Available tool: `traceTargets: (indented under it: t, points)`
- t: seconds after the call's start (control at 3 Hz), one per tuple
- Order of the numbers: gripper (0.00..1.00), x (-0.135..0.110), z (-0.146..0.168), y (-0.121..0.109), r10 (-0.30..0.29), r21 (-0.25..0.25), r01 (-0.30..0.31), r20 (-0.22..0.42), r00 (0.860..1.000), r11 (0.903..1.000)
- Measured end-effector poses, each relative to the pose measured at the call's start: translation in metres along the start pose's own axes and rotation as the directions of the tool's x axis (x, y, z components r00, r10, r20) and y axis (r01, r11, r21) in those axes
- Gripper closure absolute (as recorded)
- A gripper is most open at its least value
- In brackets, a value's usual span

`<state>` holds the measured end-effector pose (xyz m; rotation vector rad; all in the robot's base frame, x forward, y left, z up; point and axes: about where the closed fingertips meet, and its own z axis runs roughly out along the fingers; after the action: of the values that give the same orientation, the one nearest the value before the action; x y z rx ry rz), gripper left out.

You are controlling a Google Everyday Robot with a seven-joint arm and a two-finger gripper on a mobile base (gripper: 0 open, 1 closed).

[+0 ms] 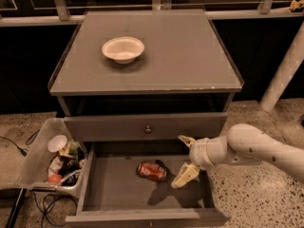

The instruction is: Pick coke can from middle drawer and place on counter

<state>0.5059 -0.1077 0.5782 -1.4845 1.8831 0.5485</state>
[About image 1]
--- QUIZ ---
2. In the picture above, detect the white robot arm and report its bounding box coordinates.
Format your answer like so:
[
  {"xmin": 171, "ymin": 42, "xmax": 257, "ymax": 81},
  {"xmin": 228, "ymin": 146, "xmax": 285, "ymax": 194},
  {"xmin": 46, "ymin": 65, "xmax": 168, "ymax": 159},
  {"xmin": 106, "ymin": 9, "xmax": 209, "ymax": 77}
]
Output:
[{"xmin": 171, "ymin": 123, "xmax": 304, "ymax": 189}]

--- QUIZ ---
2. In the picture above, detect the blue cable on floor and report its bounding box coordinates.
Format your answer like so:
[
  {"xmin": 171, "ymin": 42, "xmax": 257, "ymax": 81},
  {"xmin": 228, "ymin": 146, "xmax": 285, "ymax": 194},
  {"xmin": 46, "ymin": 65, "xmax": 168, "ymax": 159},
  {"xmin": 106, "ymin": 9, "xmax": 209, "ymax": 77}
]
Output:
[{"xmin": 32, "ymin": 192, "xmax": 79, "ymax": 228}]

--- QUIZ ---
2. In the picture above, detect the white cup in bin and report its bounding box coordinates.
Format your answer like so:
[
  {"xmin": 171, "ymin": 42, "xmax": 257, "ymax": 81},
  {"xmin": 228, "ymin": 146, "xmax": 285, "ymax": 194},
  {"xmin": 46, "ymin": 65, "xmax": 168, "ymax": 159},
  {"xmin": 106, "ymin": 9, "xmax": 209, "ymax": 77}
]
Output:
[{"xmin": 47, "ymin": 135, "xmax": 67, "ymax": 153}]

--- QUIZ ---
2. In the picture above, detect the red coke can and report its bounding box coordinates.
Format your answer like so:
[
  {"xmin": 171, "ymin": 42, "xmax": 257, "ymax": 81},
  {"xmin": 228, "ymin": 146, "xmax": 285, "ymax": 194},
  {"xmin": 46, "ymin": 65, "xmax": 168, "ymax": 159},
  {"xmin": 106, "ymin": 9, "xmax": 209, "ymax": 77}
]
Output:
[{"xmin": 137, "ymin": 161, "xmax": 166, "ymax": 182}]

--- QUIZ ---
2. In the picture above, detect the open grey middle drawer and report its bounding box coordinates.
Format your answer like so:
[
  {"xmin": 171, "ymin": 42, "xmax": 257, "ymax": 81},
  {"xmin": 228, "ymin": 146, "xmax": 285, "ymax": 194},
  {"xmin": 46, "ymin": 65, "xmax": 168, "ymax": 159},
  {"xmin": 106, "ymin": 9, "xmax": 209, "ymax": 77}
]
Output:
[{"xmin": 66, "ymin": 141, "xmax": 230, "ymax": 228}]

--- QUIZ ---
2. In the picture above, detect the orange ball in bin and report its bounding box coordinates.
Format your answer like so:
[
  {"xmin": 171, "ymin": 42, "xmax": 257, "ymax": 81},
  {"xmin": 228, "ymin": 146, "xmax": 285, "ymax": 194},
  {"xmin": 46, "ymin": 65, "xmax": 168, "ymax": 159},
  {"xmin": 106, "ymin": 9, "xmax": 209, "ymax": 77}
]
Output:
[{"xmin": 48, "ymin": 174, "xmax": 63, "ymax": 185}]

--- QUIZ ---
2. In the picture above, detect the black power cable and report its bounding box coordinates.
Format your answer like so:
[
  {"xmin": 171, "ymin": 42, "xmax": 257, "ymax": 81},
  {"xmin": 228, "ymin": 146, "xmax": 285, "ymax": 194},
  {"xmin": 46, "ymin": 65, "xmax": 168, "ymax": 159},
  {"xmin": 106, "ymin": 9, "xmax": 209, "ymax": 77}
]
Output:
[{"xmin": 0, "ymin": 129, "xmax": 41, "ymax": 158}]

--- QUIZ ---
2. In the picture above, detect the closed grey top drawer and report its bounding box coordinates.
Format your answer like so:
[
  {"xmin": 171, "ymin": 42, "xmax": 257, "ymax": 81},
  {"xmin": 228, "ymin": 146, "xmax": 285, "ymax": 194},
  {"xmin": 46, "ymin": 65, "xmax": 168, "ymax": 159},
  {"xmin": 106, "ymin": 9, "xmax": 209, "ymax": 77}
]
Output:
[{"xmin": 64, "ymin": 113, "xmax": 227, "ymax": 142}]

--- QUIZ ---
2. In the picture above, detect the grey drawer cabinet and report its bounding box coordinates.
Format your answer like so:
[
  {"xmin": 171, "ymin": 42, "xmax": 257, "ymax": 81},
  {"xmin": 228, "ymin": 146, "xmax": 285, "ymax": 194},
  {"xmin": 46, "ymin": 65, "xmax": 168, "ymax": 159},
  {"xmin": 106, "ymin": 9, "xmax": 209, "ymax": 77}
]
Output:
[{"xmin": 47, "ymin": 9, "xmax": 245, "ymax": 228}]

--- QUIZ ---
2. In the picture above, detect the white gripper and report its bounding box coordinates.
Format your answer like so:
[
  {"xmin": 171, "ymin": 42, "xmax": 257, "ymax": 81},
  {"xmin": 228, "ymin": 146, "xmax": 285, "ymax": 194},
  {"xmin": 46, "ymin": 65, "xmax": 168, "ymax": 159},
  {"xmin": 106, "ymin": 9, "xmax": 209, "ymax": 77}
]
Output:
[{"xmin": 171, "ymin": 135, "xmax": 219, "ymax": 189}]

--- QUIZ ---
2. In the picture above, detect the white diagonal pole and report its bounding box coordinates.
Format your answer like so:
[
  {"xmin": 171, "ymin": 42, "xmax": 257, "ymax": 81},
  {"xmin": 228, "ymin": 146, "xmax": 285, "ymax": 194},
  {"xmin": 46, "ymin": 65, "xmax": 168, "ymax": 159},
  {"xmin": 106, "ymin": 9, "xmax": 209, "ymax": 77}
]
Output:
[{"xmin": 259, "ymin": 22, "xmax": 304, "ymax": 112}]

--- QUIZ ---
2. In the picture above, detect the yellow object on railing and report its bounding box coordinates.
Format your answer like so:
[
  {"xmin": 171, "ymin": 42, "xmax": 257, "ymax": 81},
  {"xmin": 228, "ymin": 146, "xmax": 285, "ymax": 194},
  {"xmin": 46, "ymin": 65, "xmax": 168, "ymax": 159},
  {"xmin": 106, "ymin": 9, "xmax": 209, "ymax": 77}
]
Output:
[{"xmin": 289, "ymin": 0, "xmax": 304, "ymax": 11}]

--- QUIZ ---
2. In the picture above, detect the white paper bowl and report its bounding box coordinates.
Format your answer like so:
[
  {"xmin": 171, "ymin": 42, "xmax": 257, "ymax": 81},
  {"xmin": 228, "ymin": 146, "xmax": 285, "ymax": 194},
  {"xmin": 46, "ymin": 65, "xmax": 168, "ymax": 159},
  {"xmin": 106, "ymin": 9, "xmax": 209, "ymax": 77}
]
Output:
[{"xmin": 102, "ymin": 37, "xmax": 144, "ymax": 65}]

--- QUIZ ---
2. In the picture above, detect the metal window railing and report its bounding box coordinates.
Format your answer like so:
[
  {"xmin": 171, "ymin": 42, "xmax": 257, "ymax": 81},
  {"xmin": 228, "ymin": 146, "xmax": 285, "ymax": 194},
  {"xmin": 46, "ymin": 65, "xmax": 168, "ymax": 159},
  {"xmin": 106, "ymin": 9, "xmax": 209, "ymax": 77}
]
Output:
[{"xmin": 0, "ymin": 0, "xmax": 304, "ymax": 27}]

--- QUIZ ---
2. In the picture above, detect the clear plastic bin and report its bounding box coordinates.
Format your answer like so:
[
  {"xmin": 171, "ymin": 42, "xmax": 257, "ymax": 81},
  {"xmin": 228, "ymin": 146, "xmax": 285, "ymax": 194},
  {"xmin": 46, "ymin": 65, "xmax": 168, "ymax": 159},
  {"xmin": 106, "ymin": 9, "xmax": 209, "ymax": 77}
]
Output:
[{"xmin": 0, "ymin": 118, "xmax": 84, "ymax": 198}]

